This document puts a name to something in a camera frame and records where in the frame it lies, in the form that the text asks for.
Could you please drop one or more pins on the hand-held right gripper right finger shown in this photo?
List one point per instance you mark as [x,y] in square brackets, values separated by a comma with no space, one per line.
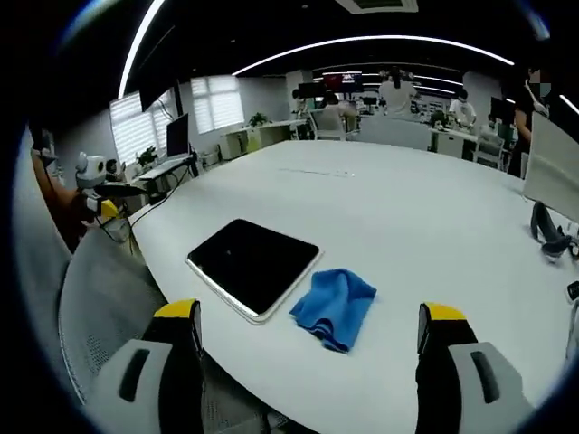
[479,393]

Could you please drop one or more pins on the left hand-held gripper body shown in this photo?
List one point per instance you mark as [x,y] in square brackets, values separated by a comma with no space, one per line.
[92,174]

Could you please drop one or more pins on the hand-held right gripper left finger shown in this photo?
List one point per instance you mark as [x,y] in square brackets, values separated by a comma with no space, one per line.
[135,393]

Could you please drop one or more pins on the black tablet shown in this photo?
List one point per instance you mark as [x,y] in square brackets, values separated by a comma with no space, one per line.
[253,262]

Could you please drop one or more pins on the blue cleaning cloth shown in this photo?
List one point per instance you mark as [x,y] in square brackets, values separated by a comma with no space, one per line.
[332,307]

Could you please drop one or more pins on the white standing desk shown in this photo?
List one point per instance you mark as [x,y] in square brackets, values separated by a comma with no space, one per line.
[169,172]

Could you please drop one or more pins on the window with white blinds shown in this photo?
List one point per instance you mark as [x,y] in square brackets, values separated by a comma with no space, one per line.
[215,104]
[135,126]

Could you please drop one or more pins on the black computer monitor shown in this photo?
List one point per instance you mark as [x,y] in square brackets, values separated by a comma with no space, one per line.
[177,134]

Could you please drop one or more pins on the long curved ceiling light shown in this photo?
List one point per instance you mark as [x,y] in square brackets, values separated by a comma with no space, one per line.
[375,40]
[138,45]

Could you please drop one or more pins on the white low cabinet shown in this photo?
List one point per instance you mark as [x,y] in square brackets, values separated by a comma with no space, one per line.
[262,138]

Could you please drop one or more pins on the dark grey headset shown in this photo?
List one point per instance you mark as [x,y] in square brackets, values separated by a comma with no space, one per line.
[549,230]

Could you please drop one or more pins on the white upright board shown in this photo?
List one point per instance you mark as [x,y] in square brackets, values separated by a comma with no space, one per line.
[552,167]

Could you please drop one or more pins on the white low partition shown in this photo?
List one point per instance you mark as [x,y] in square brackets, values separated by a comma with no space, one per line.
[395,134]

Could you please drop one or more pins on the small green potted plant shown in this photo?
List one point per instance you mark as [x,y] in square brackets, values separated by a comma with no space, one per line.
[437,118]

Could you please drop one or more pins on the ceiling air vent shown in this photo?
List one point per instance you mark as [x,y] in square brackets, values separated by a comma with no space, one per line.
[377,5]

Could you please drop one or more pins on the red wall screen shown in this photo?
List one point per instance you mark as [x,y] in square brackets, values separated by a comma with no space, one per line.
[342,82]

